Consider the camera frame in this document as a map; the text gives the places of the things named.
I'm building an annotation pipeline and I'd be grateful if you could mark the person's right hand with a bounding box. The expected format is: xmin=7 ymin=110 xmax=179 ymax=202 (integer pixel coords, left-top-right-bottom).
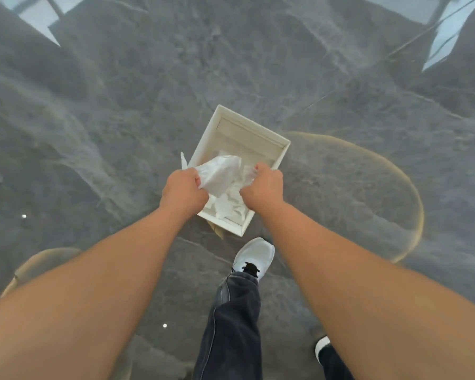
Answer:
xmin=239 ymin=161 xmax=285 ymax=212

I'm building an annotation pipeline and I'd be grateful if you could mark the person's left hand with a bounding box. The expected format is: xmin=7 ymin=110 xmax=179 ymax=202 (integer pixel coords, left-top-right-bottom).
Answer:
xmin=159 ymin=168 xmax=210 ymax=222

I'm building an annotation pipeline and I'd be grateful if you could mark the white plastic bag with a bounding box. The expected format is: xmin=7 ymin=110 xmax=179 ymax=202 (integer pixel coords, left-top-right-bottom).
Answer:
xmin=180 ymin=152 xmax=259 ymax=227

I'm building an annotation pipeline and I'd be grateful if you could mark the person's right forearm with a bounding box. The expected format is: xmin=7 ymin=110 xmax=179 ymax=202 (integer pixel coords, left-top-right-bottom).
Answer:
xmin=256 ymin=201 xmax=475 ymax=380

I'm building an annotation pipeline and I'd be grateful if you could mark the person's left forearm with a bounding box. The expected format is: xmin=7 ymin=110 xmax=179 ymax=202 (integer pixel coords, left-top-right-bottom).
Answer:
xmin=0 ymin=206 xmax=200 ymax=380

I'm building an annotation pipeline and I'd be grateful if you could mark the white square waste bin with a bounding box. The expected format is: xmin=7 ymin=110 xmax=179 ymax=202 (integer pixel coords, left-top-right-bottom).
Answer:
xmin=187 ymin=104 xmax=292 ymax=237

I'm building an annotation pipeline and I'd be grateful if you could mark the white sneaker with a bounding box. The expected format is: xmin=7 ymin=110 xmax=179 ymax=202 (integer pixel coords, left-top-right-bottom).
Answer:
xmin=231 ymin=237 xmax=276 ymax=283
xmin=315 ymin=335 xmax=332 ymax=365

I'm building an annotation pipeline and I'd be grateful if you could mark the dark jeans trouser leg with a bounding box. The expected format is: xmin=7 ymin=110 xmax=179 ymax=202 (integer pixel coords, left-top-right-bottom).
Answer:
xmin=319 ymin=343 xmax=354 ymax=380
xmin=192 ymin=271 xmax=262 ymax=380

